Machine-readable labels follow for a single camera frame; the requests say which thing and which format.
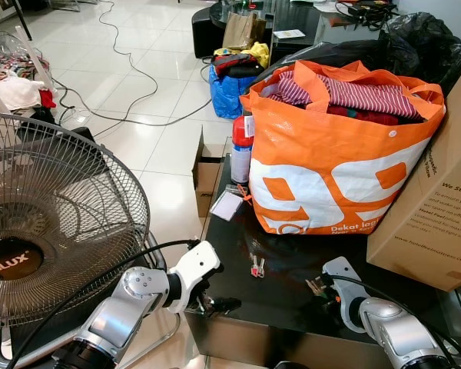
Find dark glass coffee table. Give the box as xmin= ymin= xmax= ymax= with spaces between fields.
xmin=267 ymin=0 xmax=404 ymax=65

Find brown paper bag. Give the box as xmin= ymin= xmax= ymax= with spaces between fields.
xmin=221 ymin=11 xmax=267 ymax=52

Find small keys with red tag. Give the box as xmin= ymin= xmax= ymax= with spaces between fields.
xmin=249 ymin=254 xmax=267 ymax=278

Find red white striped garment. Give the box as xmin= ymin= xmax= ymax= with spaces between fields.
xmin=260 ymin=71 xmax=425 ymax=121

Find orange and white shopping bag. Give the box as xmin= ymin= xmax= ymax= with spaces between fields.
xmin=240 ymin=60 xmax=447 ymax=236

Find white card tag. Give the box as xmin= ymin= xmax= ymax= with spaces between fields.
xmin=209 ymin=190 xmax=245 ymax=223

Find black leather stool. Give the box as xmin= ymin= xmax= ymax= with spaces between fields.
xmin=191 ymin=3 xmax=233 ymax=59

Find red and white spray can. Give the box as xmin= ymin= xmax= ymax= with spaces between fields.
xmin=230 ymin=115 xmax=255 ymax=186

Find white paper sheet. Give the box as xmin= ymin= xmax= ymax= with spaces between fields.
xmin=273 ymin=28 xmax=307 ymax=40

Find small open cardboard box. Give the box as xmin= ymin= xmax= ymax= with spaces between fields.
xmin=191 ymin=129 xmax=228 ymax=219

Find blue plastic bag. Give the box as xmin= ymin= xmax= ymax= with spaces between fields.
xmin=208 ymin=65 xmax=260 ymax=120

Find yellow and red clothes heap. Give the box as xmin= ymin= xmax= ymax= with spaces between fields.
xmin=212 ymin=42 xmax=270 ymax=79

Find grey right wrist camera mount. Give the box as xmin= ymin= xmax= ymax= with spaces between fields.
xmin=320 ymin=256 xmax=371 ymax=333

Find black glossy table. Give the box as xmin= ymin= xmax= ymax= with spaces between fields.
xmin=183 ymin=152 xmax=461 ymax=369

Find mixed laundry pile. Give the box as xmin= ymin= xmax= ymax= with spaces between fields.
xmin=0 ymin=29 xmax=61 ymax=124

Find grey wire-guard electric fan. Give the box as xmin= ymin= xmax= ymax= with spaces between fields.
xmin=0 ymin=112 xmax=151 ymax=333

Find large brown cardboard box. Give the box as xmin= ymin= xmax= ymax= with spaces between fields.
xmin=366 ymin=46 xmax=461 ymax=292

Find grey floor cable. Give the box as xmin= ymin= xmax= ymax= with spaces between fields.
xmin=52 ymin=0 xmax=216 ymax=128

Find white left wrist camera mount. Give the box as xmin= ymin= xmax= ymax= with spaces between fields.
xmin=167 ymin=241 xmax=222 ymax=314

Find black rubbish bag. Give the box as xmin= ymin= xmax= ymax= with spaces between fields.
xmin=254 ymin=11 xmax=461 ymax=95

